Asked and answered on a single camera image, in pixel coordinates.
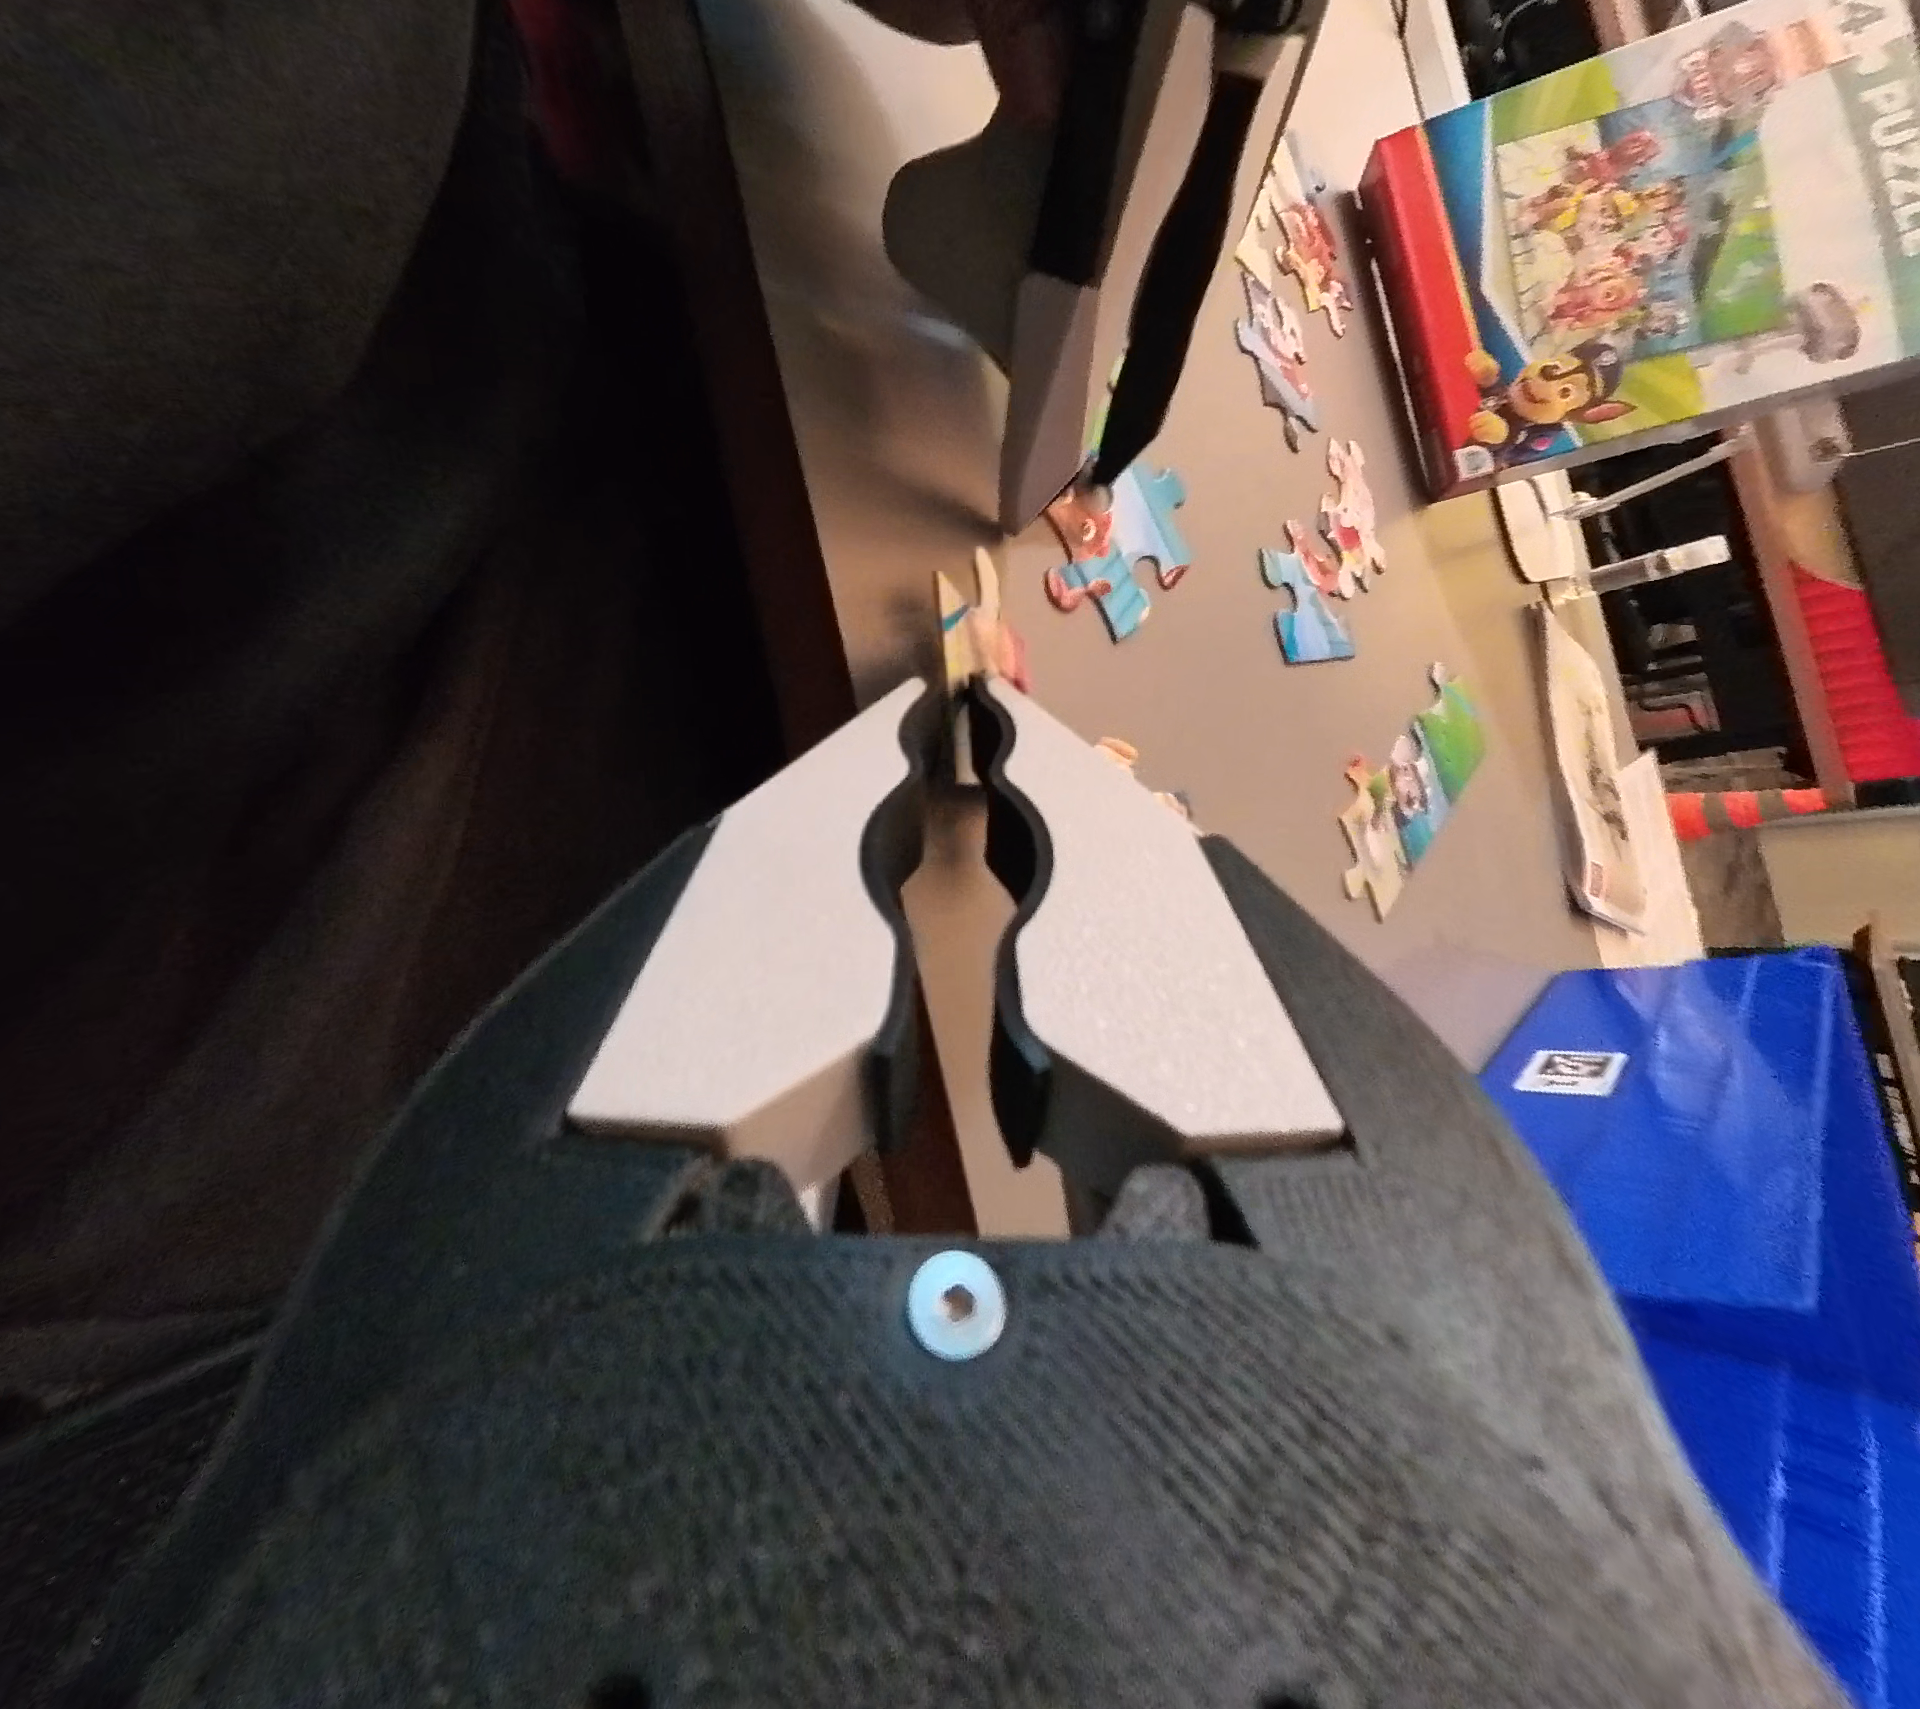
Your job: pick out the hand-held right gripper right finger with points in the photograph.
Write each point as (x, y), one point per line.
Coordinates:
(1162, 990)

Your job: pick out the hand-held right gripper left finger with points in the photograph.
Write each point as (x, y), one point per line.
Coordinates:
(751, 975)

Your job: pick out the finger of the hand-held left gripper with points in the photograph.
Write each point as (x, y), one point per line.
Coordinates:
(1051, 406)
(1249, 142)

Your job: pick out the joined jigsaw puzzle pieces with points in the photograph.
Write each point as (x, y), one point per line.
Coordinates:
(1124, 561)
(1410, 795)
(1322, 556)

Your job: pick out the jigsaw puzzle piece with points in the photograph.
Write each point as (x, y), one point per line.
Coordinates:
(972, 646)
(1278, 354)
(1309, 240)

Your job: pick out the printed jigsaw puzzle box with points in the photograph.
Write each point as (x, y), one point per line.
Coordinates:
(1634, 240)

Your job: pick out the printed paper sheet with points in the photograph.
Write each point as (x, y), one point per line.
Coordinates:
(1592, 780)

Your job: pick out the small white object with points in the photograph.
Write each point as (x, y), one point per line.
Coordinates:
(1532, 528)

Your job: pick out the blue plastic box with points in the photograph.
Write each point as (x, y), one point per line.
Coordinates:
(1725, 1214)

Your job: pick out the red ribbed object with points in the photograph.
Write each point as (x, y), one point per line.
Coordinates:
(1863, 677)

